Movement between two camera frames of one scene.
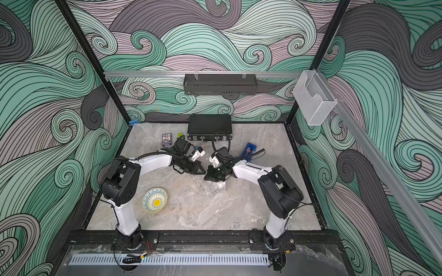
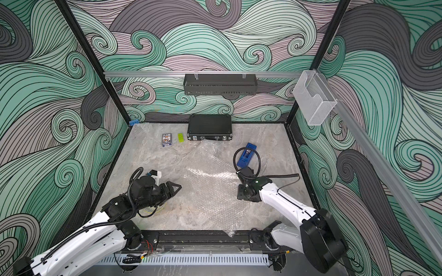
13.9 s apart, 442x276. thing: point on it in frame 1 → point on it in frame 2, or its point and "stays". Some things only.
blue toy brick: (133, 122) stays
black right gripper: (210, 175) → (240, 192)
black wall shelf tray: (220, 84) stays
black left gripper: (197, 165) → (163, 191)
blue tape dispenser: (249, 150) stays
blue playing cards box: (167, 140) stays
